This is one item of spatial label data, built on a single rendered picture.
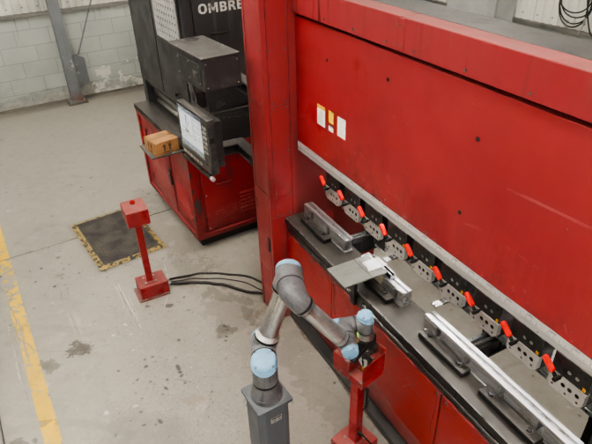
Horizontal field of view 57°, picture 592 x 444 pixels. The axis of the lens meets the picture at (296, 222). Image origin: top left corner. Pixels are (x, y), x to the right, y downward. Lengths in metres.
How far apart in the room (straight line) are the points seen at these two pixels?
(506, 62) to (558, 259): 0.67
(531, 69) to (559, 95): 0.13
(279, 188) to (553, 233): 1.94
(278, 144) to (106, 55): 6.01
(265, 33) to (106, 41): 6.10
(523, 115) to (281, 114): 1.69
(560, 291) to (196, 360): 2.55
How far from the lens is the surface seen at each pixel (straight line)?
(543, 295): 2.11
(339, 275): 2.88
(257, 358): 2.45
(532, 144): 1.95
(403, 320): 2.83
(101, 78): 9.14
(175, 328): 4.16
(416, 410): 2.95
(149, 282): 4.43
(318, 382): 3.68
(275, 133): 3.30
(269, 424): 2.64
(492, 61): 1.99
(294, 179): 3.50
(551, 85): 1.85
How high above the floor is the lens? 2.78
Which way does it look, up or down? 32 degrees down
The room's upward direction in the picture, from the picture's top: 2 degrees counter-clockwise
